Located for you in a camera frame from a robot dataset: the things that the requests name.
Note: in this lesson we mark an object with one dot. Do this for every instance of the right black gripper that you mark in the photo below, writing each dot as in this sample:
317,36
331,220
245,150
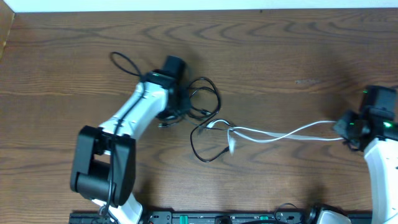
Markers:
342,129

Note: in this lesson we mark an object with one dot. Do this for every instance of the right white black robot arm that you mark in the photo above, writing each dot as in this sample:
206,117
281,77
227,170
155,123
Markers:
376,136

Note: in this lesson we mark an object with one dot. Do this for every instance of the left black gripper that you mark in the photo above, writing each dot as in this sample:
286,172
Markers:
170,114

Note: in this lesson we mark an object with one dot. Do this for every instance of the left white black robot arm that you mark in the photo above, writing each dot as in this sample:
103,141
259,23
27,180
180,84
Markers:
104,164

